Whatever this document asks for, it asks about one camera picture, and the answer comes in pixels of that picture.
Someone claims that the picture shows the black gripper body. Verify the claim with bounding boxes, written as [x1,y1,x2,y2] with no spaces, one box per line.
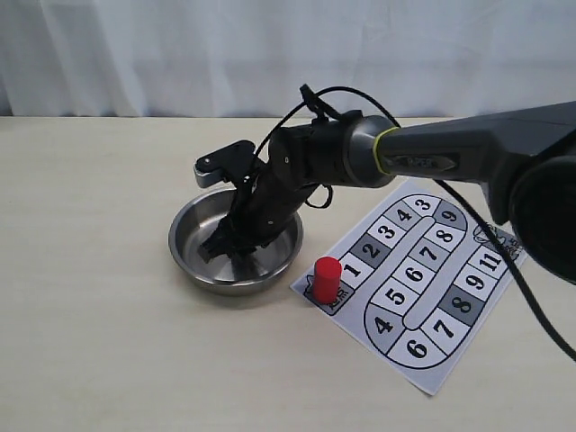
[229,115,360,248]

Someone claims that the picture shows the red cylinder game piece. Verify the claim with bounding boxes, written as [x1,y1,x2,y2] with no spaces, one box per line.
[312,256,342,304]

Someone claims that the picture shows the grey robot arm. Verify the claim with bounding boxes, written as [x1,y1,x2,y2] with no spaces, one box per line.
[196,102,575,282]

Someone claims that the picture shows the stainless steel round bowl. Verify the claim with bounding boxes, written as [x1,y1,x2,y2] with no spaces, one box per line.
[167,186,303,297]

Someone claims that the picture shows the printed paper game board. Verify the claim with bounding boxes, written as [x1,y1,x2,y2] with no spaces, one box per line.
[289,179,528,398]

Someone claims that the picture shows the white curtain backdrop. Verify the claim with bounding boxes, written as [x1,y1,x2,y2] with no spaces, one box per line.
[1,1,575,117]

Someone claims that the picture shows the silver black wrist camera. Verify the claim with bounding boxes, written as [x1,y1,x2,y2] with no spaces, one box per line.
[193,139,256,189]

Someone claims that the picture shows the black cable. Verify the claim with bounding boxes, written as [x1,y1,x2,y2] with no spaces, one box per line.
[242,84,576,363]

